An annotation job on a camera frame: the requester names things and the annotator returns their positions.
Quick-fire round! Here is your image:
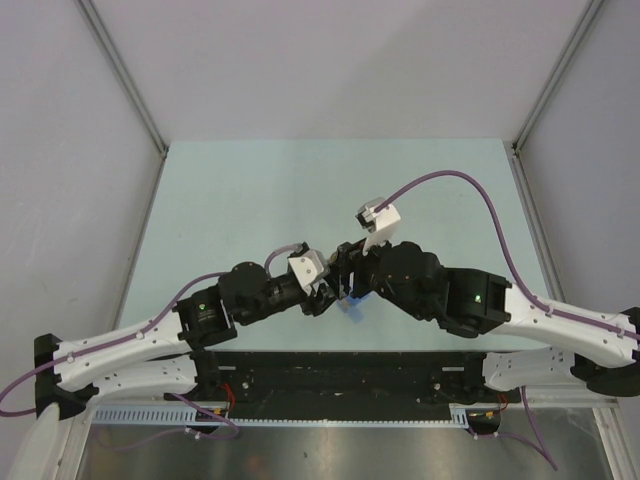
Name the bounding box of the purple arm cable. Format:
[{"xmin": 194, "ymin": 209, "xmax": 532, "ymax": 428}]
[
  {"xmin": 379, "ymin": 170, "xmax": 640, "ymax": 471},
  {"xmin": 0, "ymin": 241, "xmax": 311, "ymax": 451}
]

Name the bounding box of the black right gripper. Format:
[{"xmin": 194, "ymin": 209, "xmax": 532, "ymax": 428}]
[{"xmin": 322, "ymin": 227, "xmax": 430, "ymax": 322}]

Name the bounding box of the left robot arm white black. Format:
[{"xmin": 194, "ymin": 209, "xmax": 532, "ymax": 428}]
[{"xmin": 34, "ymin": 257, "xmax": 335, "ymax": 419}]

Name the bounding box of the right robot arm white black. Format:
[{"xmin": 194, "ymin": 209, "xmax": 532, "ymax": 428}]
[{"xmin": 329, "ymin": 242, "xmax": 639, "ymax": 401}]

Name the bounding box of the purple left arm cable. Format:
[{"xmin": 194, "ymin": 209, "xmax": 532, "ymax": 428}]
[{"xmin": 0, "ymin": 241, "xmax": 311, "ymax": 451}]

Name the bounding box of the white slotted cable duct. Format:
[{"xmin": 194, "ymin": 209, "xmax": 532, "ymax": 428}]
[{"xmin": 91, "ymin": 404, "xmax": 500, "ymax": 429}]

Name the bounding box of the grey aluminium corner profile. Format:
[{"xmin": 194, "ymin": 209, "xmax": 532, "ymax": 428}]
[{"xmin": 510, "ymin": 0, "xmax": 609, "ymax": 154}]

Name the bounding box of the left aluminium frame profile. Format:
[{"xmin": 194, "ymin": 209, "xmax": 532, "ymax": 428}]
[{"xmin": 73, "ymin": 0, "xmax": 169, "ymax": 159}]

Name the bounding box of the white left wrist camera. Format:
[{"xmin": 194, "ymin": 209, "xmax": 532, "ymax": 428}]
[{"xmin": 288, "ymin": 249, "xmax": 329, "ymax": 296}]

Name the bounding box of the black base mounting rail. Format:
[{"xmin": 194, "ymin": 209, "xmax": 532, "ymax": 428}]
[{"xmin": 184, "ymin": 351, "xmax": 521, "ymax": 420}]

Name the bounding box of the blue plastic pill organizer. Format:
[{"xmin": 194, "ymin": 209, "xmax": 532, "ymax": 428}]
[{"xmin": 337, "ymin": 295, "xmax": 368, "ymax": 324}]

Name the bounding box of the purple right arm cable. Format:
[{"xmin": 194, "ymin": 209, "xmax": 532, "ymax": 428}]
[{"xmin": 379, "ymin": 170, "xmax": 640, "ymax": 471}]

